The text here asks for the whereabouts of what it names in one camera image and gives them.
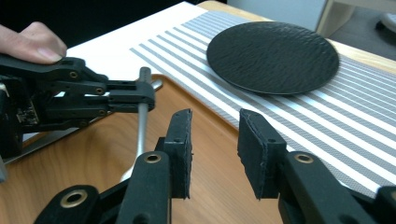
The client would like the silver table knife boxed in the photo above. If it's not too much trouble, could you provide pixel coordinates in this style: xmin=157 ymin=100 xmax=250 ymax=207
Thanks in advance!
xmin=2 ymin=77 xmax=164 ymax=166

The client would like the dark chair base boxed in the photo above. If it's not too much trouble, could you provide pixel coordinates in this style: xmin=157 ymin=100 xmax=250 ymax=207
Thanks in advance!
xmin=374 ymin=12 xmax=396 ymax=35

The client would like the black curtain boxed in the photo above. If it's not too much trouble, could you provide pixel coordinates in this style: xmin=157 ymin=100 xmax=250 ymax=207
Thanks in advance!
xmin=0 ymin=0 xmax=228 ymax=49

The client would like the black textured plate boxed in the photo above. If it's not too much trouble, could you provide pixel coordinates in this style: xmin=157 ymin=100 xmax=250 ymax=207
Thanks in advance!
xmin=205 ymin=21 xmax=341 ymax=96

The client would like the grey striped placemat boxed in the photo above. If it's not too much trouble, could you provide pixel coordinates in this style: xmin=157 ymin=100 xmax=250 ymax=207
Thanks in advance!
xmin=130 ymin=10 xmax=396 ymax=200

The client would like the brown wooden tray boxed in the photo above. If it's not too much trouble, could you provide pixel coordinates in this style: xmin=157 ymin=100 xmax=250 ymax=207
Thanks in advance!
xmin=0 ymin=74 xmax=284 ymax=224

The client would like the silver fork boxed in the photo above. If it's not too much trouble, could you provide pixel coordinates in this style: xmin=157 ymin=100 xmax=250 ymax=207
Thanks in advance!
xmin=120 ymin=66 xmax=152 ymax=183

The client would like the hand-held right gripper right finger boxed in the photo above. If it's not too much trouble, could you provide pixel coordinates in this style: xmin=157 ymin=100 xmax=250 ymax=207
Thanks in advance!
xmin=236 ymin=107 xmax=379 ymax=224

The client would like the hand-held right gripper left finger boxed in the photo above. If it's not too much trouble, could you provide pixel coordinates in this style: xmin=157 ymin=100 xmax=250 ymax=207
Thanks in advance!
xmin=115 ymin=107 xmax=194 ymax=224

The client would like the light wooden desk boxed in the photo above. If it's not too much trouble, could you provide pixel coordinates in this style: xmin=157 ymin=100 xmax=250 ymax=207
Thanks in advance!
xmin=315 ymin=0 xmax=396 ymax=39

